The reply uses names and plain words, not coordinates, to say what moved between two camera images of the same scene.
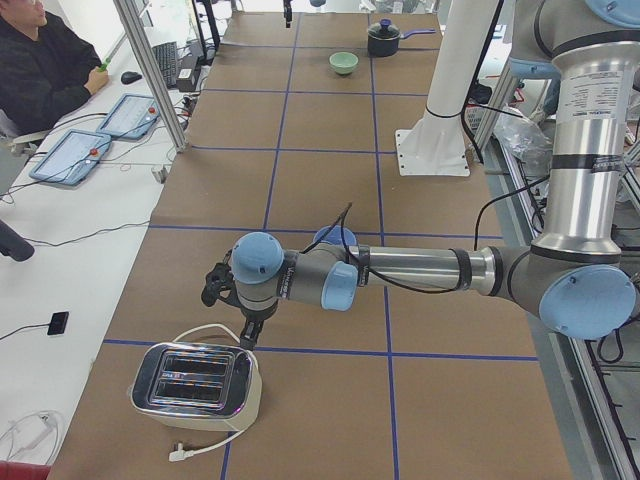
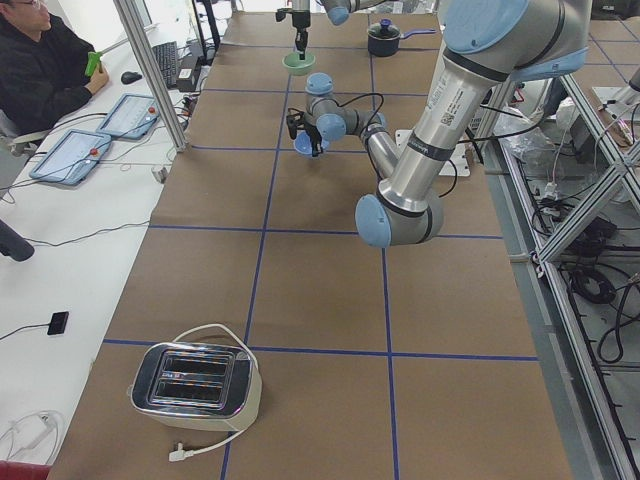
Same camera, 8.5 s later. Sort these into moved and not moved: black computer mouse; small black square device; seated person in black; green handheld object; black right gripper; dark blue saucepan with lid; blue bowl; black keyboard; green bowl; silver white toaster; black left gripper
Moved: black left gripper; green bowl; blue bowl; black right gripper; green handheld object
Not moved: silver white toaster; black computer mouse; black keyboard; small black square device; dark blue saucepan with lid; seated person in black
